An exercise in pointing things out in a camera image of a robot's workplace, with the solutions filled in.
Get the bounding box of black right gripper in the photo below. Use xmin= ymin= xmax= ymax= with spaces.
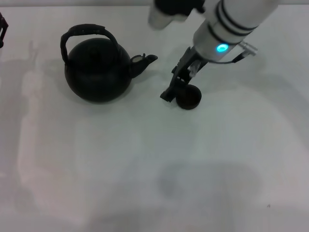
xmin=159 ymin=46 xmax=209 ymax=102

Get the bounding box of small black teacup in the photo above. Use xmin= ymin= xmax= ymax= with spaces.
xmin=175 ymin=85 xmax=202 ymax=111

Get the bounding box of black round teapot with handle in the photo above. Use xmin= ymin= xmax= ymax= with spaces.
xmin=60 ymin=23 xmax=159 ymax=105

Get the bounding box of silver plug with black cable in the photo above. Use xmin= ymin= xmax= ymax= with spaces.
xmin=231 ymin=41 xmax=258 ymax=64

